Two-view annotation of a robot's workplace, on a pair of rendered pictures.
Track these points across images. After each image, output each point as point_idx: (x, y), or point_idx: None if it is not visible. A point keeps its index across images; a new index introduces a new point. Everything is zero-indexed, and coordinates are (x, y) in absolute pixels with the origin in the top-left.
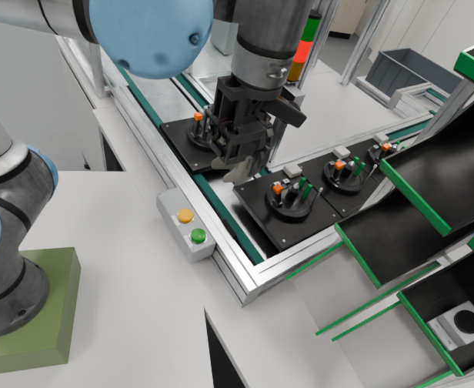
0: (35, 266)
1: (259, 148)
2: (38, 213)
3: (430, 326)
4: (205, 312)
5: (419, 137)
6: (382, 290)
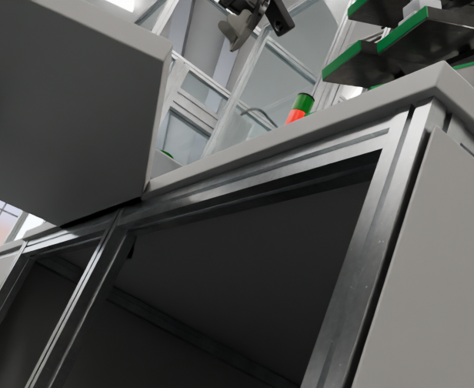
0: None
1: (259, 1)
2: None
3: (400, 22)
4: (148, 187)
5: (382, 38)
6: None
